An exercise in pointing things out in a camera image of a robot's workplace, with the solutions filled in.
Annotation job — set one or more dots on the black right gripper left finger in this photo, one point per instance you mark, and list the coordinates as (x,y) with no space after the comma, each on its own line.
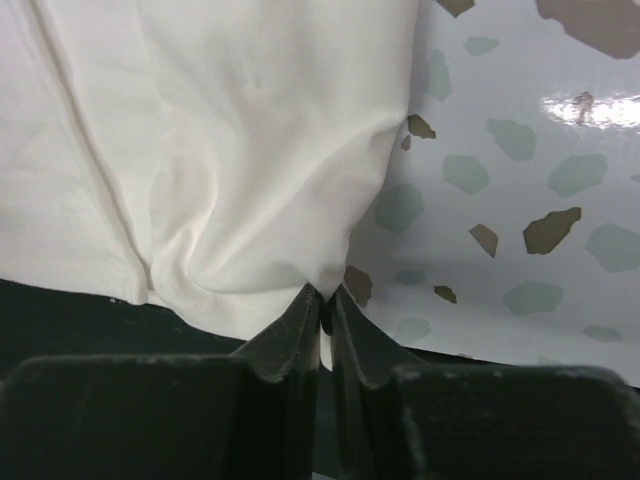
(248,414)

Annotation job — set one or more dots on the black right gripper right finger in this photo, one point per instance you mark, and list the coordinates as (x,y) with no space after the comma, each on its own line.
(402,417)

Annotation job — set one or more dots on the white floral print t-shirt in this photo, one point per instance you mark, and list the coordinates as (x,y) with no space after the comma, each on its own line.
(207,157)

